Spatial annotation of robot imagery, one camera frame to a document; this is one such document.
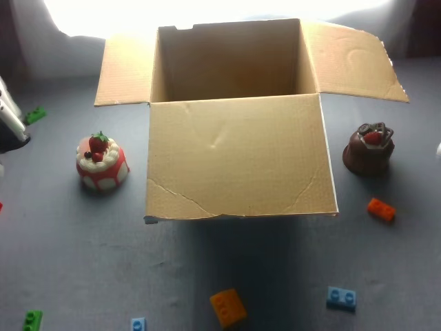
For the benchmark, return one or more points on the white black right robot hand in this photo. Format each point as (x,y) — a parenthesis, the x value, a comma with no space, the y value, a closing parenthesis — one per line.
(439,150)

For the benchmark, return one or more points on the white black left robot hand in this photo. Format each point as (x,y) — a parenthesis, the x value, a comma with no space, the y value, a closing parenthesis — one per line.
(12,113)

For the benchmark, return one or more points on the brown chocolate toy cake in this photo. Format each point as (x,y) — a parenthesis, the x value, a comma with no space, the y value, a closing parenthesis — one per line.
(368,158)

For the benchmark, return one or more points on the red white strawberry toy cake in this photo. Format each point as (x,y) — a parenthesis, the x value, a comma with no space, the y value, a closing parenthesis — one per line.
(103,172)

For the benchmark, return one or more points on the cardboard box with flaps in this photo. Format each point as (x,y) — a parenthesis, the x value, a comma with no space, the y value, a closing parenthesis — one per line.
(241,155)

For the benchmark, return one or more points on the green toy brick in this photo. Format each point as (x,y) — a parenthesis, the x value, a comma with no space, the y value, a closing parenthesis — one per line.
(34,115)
(32,320)

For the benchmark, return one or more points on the red-orange toy brick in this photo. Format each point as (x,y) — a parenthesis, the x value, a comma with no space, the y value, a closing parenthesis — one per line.
(380,209)

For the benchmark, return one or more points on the grey table cloth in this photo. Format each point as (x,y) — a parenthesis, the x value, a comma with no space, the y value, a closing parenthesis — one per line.
(86,258)

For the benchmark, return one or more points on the large blue toy brick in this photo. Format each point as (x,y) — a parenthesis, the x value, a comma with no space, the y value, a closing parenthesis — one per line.
(341,299)

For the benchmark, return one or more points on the small blue toy brick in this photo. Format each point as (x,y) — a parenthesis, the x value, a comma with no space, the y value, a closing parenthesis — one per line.
(138,325)

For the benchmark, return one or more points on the yellow-orange toy brick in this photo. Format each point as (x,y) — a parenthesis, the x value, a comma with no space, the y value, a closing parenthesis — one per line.
(228,308)

